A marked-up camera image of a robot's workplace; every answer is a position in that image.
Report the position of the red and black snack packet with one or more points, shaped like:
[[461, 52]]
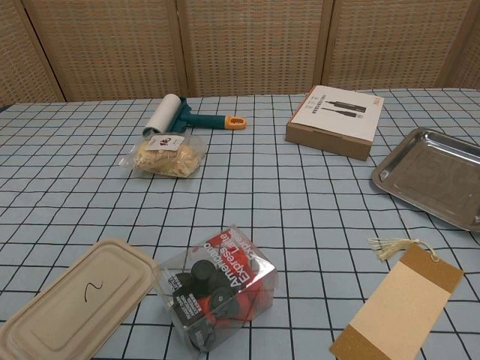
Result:
[[217, 285]]

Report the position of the blue checked tablecloth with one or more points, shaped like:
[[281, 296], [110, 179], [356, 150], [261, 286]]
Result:
[[262, 195]]

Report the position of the clear bag of snacks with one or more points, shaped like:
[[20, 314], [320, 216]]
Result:
[[165, 161]]

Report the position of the brown beige bookmark with tassel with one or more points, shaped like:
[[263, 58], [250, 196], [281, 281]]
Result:
[[397, 300]]

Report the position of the cardboard box with white label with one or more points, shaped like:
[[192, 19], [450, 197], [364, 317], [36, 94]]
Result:
[[337, 112]]

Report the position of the teal white lint roller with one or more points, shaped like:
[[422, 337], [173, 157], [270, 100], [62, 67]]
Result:
[[187, 112]]

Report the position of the woven rattan folding screen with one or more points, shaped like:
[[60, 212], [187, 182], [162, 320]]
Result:
[[112, 45]]

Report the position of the beige paper pulp lid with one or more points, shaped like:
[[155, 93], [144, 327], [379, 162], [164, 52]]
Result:
[[75, 300]]

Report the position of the stainless steel tray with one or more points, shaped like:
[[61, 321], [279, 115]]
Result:
[[431, 168]]

